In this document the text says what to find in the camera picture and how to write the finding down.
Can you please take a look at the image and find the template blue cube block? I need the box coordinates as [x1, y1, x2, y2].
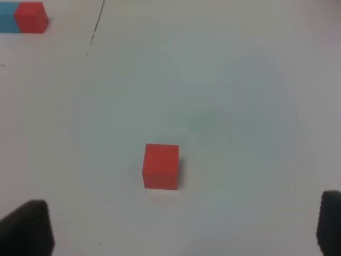
[0, 2, 20, 34]

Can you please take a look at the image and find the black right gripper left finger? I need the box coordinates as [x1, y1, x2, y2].
[1, 200, 55, 255]

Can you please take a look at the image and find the template red cube block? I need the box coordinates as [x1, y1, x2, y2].
[14, 2, 49, 34]

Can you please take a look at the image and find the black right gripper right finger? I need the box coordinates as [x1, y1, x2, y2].
[316, 190, 340, 256]

